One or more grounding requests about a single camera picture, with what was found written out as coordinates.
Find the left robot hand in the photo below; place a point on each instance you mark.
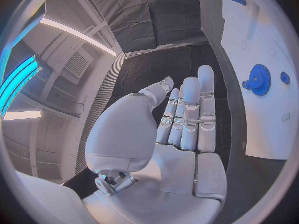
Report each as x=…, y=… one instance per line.
x=149, y=171

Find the white task board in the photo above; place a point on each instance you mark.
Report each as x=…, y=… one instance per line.
x=264, y=100

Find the blue gear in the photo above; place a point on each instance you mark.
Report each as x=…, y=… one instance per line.
x=259, y=79

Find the blue peg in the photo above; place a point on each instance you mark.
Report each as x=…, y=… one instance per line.
x=245, y=84

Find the blue plug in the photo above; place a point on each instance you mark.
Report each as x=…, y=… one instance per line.
x=284, y=77

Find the glowing light bar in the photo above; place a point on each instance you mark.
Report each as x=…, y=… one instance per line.
x=17, y=82

